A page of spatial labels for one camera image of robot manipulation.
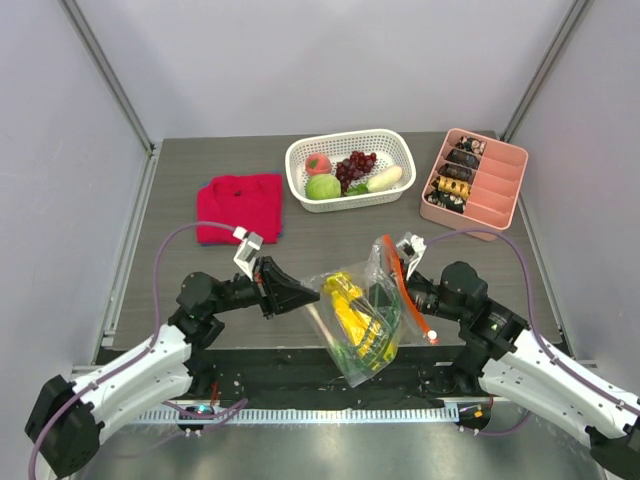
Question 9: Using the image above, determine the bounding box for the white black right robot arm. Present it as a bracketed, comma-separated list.
[405, 261, 639, 479]

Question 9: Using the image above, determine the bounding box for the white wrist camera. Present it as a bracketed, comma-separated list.
[233, 227, 263, 279]
[395, 232, 427, 280]

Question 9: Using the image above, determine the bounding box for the yellow fake corn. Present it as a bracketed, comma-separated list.
[356, 320, 398, 373]

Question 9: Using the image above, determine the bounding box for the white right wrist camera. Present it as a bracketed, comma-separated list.
[395, 232, 427, 280]

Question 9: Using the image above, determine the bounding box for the pink fake peach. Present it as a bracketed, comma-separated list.
[305, 153, 333, 176]

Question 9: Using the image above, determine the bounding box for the white perforated plastic basket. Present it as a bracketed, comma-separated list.
[285, 129, 416, 213]

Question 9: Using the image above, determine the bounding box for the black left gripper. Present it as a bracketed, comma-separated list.
[207, 255, 318, 318]

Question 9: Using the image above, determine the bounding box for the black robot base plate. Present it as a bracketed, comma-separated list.
[178, 346, 487, 411]

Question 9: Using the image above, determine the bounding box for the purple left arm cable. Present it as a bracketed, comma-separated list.
[27, 222, 251, 480]

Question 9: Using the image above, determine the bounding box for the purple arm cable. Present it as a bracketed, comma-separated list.
[424, 228, 640, 436]
[27, 222, 251, 480]

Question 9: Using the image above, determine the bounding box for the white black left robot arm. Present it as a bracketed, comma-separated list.
[25, 257, 319, 479]

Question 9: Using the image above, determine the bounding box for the white fake radish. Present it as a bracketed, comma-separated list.
[346, 165, 403, 196]

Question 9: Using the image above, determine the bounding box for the purple fake grape bunch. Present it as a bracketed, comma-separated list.
[335, 151, 377, 196]

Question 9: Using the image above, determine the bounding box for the yellow fake banana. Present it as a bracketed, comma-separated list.
[322, 272, 379, 352]

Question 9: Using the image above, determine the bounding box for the red folded cloth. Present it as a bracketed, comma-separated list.
[196, 173, 283, 244]

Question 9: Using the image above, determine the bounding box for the green fake cabbage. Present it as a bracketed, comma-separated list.
[305, 174, 342, 201]

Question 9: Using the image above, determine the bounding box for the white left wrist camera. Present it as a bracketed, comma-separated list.
[233, 227, 263, 279]

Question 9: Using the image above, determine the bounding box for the white slotted cable duct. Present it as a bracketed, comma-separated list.
[131, 404, 459, 426]

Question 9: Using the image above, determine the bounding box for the clear zip top bag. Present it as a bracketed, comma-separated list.
[302, 232, 439, 387]

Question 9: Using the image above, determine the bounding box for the pink divided organizer tray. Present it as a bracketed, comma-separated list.
[420, 128, 529, 241]

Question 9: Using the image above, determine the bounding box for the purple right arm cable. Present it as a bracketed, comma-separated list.
[424, 228, 640, 436]

